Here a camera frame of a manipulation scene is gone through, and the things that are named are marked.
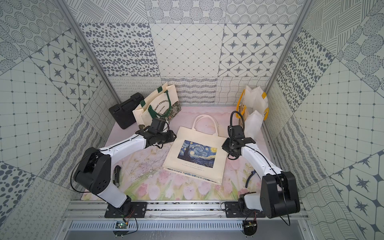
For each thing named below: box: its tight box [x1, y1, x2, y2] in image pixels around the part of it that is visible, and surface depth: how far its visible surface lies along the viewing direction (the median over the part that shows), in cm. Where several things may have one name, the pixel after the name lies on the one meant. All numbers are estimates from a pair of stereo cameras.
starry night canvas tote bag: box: [162, 114, 227, 185], surface depth 95 cm
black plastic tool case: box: [108, 92, 145, 130], surface depth 98 cm
